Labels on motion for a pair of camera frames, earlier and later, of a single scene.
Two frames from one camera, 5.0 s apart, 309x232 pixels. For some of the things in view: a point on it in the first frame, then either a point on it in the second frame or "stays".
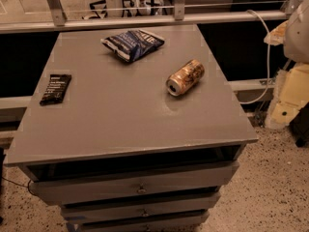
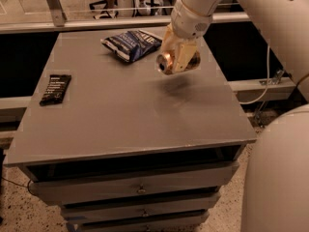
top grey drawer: x=76 y=189 stays
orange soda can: x=185 y=77 → x=164 y=63
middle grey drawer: x=85 y=214 stays
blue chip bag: x=129 y=44 stays
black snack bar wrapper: x=56 y=89 stays
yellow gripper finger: x=291 y=95 → x=187 y=22
